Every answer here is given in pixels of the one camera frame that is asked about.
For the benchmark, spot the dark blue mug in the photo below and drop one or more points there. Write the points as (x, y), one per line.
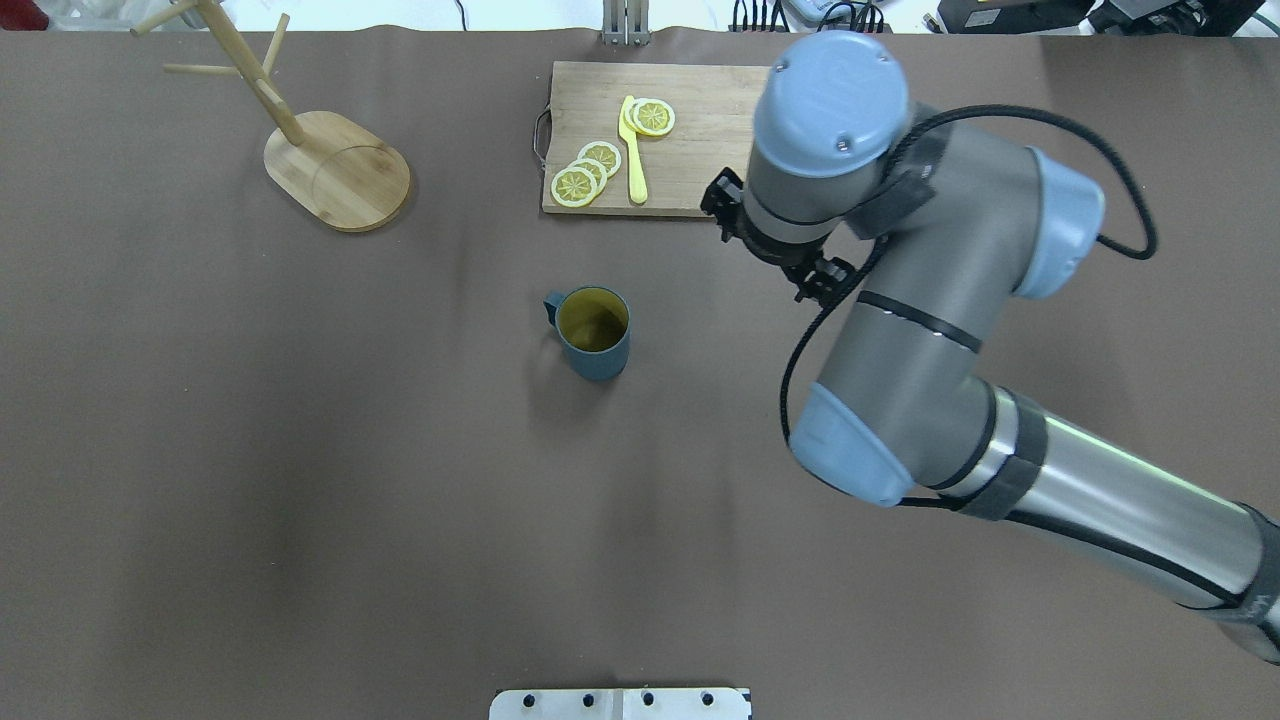
(593, 325)

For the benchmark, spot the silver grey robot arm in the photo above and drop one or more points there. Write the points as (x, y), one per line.
(929, 226)

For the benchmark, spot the wooden cup rack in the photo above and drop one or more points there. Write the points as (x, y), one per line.
(334, 168)

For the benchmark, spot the yellow plastic knife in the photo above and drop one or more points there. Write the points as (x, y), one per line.
(638, 192)

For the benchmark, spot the wooden cutting board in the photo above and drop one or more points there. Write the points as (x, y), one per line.
(714, 108)

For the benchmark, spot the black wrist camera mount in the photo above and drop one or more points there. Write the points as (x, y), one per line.
(814, 276)

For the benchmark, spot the aluminium frame post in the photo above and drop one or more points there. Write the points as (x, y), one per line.
(625, 23)

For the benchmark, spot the white pedestal column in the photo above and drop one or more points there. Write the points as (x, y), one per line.
(623, 703)

